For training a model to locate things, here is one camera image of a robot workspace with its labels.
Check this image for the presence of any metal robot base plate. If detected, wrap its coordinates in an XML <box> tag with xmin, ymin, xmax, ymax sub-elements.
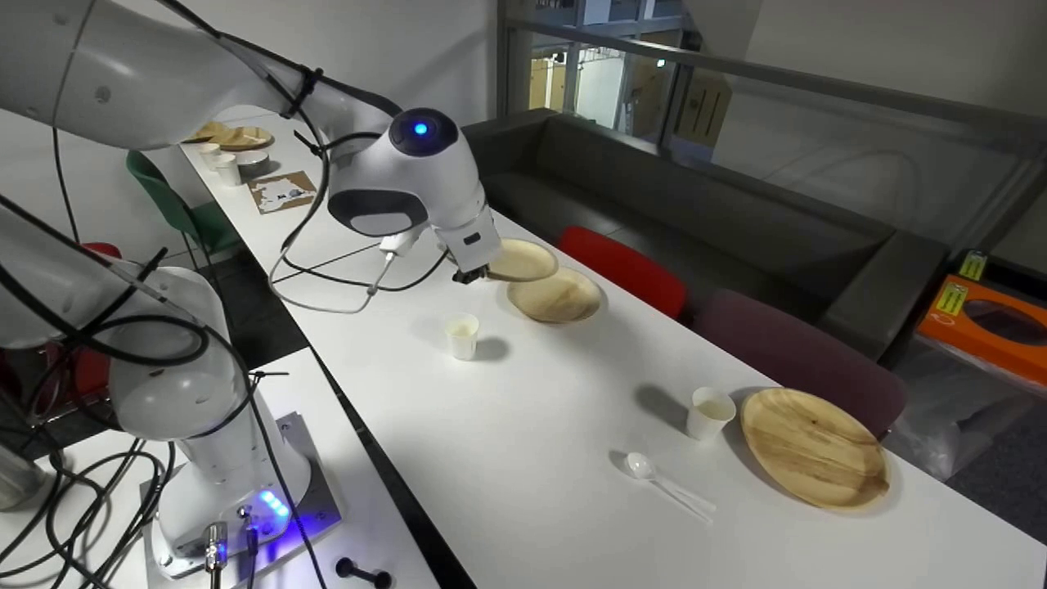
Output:
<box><xmin>143</xmin><ymin>406</ymin><xmax>345</xmax><ymax>578</ymax></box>

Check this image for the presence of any red cushion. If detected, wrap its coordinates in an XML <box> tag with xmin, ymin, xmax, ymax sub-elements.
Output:
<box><xmin>553</xmin><ymin>223</ymin><xmax>694</xmax><ymax>320</ymax></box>

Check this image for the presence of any brown printed booklet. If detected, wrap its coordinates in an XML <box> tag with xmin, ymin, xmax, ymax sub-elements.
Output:
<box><xmin>246</xmin><ymin>171</ymin><xmax>321</xmax><ymax>217</ymax></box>

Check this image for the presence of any black cable bundle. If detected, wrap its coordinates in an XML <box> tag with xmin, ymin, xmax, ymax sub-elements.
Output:
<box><xmin>0</xmin><ymin>418</ymin><xmax>185</xmax><ymax>589</ymax></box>

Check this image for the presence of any orange box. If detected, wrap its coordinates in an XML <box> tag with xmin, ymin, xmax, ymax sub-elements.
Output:
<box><xmin>912</xmin><ymin>273</ymin><xmax>1047</xmax><ymax>391</ymax></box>

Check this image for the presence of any small round wooden plate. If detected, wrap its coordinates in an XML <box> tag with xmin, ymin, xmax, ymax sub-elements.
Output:
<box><xmin>504</xmin><ymin>267</ymin><xmax>604</xmax><ymax>326</ymax></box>

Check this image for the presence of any small white paper cup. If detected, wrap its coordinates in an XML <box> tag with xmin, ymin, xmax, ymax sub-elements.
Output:
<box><xmin>448</xmin><ymin>315</ymin><xmax>483</xmax><ymax>362</ymax></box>
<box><xmin>683</xmin><ymin>387</ymin><xmax>740</xmax><ymax>446</ymax></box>

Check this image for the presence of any yellow paper sign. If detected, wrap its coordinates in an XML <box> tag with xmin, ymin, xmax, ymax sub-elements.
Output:
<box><xmin>669</xmin><ymin>67</ymin><xmax>735</xmax><ymax>150</ymax></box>

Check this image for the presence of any thin gripper cable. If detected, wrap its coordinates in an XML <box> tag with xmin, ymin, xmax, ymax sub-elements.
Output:
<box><xmin>269</xmin><ymin>127</ymin><xmax>453</xmax><ymax>320</ymax></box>

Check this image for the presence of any green chair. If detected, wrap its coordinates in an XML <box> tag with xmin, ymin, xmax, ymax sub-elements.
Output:
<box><xmin>123</xmin><ymin>143</ymin><xmax>239</xmax><ymax>264</ymax></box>

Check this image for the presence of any red plastic object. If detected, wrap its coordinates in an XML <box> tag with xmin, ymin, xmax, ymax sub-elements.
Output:
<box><xmin>69</xmin><ymin>239</ymin><xmax>123</xmax><ymax>414</ymax></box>

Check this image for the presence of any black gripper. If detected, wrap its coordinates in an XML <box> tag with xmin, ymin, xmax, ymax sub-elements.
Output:
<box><xmin>453</xmin><ymin>260</ymin><xmax>495</xmax><ymax>289</ymax></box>

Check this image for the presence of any large grained wooden plate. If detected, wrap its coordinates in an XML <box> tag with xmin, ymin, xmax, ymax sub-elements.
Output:
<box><xmin>735</xmin><ymin>387</ymin><xmax>893</xmax><ymax>513</ymax></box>

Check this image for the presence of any white plastic spoon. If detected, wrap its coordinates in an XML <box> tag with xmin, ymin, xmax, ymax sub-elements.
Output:
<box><xmin>621</xmin><ymin>450</ymin><xmax>721</xmax><ymax>520</ymax></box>

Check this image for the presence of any grey metal railing frame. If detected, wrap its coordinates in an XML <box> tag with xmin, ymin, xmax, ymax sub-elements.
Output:
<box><xmin>495</xmin><ymin>0</ymin><xmax>1047</xmax><ymax>260</ymax></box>

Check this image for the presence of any maroon cushion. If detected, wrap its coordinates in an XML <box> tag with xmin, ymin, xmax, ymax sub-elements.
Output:
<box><xmin>690</xmin><ymin>289</ymin><xmax>912</xmax><ymax>438</ymax></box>

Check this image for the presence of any small black dumbbell-shaped knob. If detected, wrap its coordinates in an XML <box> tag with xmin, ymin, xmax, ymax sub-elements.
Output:
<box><xmin>335</xmin><ymin>552</ymin><xmax>393</xmax><ymax>589</ymax></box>

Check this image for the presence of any dark grey sofa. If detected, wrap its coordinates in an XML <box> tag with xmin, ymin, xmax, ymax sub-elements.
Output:
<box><xmin>463</xmin><ymin>108</ymin><xmax>952</xmax><ymax>362</ymax></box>

